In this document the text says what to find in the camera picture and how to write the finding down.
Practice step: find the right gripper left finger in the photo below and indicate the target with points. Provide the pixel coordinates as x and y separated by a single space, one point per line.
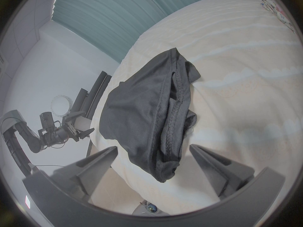
90 174

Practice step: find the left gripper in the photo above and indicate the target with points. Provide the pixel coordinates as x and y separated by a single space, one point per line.
68 131

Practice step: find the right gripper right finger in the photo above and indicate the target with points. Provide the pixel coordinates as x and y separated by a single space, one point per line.
217 171

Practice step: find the black T-shirt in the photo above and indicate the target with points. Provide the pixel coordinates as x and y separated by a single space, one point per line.
137 107

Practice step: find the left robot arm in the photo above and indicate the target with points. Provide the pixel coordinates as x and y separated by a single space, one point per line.
14 136

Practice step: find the bed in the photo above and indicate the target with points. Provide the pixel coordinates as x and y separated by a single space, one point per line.
236 103

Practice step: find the pile of clothes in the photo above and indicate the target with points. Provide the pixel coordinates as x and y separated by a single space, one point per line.
279 13

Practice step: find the black dressing table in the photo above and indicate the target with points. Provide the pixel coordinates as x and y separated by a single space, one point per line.
79 100

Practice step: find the round white mirror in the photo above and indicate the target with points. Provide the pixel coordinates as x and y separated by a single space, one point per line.
60 105

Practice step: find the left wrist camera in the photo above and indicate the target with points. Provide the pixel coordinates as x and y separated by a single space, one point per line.
47 120

